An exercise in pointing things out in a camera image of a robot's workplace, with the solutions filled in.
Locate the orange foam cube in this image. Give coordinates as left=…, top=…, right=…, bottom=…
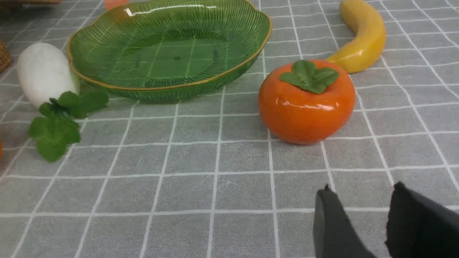
left=103, top=0, right=130, bottom=10

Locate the woven wicker basket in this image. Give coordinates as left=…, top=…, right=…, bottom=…
left=0, top=41, right=12, bottom=74

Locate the white toy radish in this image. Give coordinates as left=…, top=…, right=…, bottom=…
left=16, top=42, right=109, bottom=163

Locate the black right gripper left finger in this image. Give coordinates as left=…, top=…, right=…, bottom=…
left=313, top=184, right=375, bottom=258

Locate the orange toy persimmon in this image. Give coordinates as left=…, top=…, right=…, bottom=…
left=258, top=59, right=356, bottom=145

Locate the green glass leaf plate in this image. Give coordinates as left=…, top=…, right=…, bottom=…
left=67, top=0, right=273, bottom=101

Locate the yellow toy banana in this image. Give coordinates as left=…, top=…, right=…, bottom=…
left=327, top=0, right=386, bottom=74

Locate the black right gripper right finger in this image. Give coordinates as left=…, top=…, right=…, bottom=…
left=385, top=182, right=459, bottom=258

